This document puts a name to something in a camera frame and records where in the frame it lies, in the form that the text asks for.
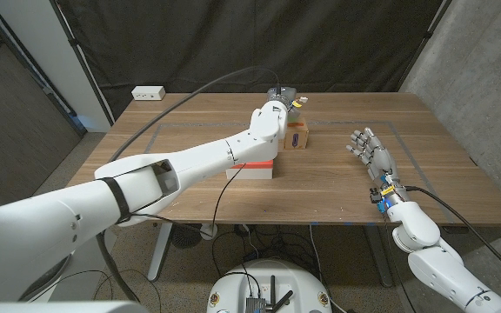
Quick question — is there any red-topped white box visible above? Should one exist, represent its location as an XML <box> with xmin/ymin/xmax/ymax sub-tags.
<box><xmin>225</xmin><ymin>159</ymin><xmax>275</xmax><ymax>180</ymax></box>

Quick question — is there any grey radio box with antennas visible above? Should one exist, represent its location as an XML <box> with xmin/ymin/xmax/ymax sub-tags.
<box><xmin>244</xmin><ymin>274</ymin><xmax>295</xmax><ymax>313</ymax></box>

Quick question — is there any white head camera housing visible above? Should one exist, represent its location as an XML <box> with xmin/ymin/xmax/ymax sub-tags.
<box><xmin>0</xmin><ymin>300</ymin><xmax>150</xmax><ymax>313</ymax></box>

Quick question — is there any thin black right hand wire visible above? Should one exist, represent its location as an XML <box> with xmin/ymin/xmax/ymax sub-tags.
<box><xmin>383</xmin><ymin>212</ymin><xmax>419</xmax><ymax>313</ymax></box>

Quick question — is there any white robot torso base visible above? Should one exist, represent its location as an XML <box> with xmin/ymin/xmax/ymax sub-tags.
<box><xmin>206</xmin><ymin>259</ymin><xmax>333</xmax><ymax>313</ymax></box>

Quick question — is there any black floor cable bundle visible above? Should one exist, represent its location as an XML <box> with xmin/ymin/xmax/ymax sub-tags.
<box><xmin>210</xmin><ymin>223</ymin><xmax>321</xmax><ymax>279</ymax></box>

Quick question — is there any wooden box with coloured slots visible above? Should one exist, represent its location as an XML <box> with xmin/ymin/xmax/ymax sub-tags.
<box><xmin>283</xmin><ymin>117</ymin><xmax>310</xmax><ymax>150</ymax></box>

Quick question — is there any thin black left hand wire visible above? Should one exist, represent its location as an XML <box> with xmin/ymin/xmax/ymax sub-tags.
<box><xmin>137</xmin><ymin>163</ymin><xmax>247</xmax><ymax>239</ymax></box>

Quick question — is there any black backdrop curtain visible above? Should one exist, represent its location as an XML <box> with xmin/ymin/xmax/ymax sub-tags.
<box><xmin>50</xmin><ymin>0</ymin><xmax>451</xmax><ymax>119</ymax></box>

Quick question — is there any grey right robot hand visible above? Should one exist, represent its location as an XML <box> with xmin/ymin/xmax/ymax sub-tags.
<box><xmin>345</xmin><ymin>126</ymin><xmax>409</xmax><ymax>215</ymax></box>

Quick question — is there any grey table leg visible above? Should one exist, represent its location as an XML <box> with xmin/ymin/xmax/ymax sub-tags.
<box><xmin>363</xmin><ymin>224</ymin><xmax>394</xmax><ymax>289</ymax></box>

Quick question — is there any thin black hand wire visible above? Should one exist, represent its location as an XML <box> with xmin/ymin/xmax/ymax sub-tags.
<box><xmin>383</xmin><ymin>212</ymin><xmax>419</xmax><ymax>313</ymax></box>
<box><xmin>137</xmin><ymin>163</ymin><xmax>247</xmax><ymax>239</ymax></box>

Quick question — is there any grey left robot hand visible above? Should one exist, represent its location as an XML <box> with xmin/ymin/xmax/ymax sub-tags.
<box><xmin>266</xmin><ymin>86</ymin><xmax>309</xmax><ymax>126</ymax></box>

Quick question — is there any small black floor fan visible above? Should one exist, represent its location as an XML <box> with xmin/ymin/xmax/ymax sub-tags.
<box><xmin>170</xmin><ymin>223</ymin><xmax>203</xmax><ymax>250</ymax></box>

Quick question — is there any black backdrop stand pole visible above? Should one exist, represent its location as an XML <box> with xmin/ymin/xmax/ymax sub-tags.
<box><xmin>396</xmin><ymin>0</ymin><xmax>454</xmax><ymax>92</ymax></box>
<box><xmin>50</xmin><ymin>0</ymin><xmax>115</xmax><ymax>127</ymax></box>

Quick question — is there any white table leg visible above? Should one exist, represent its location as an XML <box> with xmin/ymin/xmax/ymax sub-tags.
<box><xmin>147</xmin><ymin>223</ymin><xmax>174</xmax><ymax>283</ymax></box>

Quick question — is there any white round table foot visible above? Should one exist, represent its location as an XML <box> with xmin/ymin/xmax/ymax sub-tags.
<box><xmin>199</xmin><ymin>223</ymin><xmax>218</xmax><ymax>242</ymax></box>

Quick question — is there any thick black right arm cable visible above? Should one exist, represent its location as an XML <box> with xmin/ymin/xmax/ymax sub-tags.
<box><xmin>404</xmin><ymin>185</ymin><xmax>501</xmax><ymax>288</ymax></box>

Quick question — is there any white power outlet block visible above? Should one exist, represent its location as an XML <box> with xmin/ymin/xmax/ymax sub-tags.
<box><xmin>130</xmin><ymin>85</ymin><xmax>166</xmax><ymax>102</ymax></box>

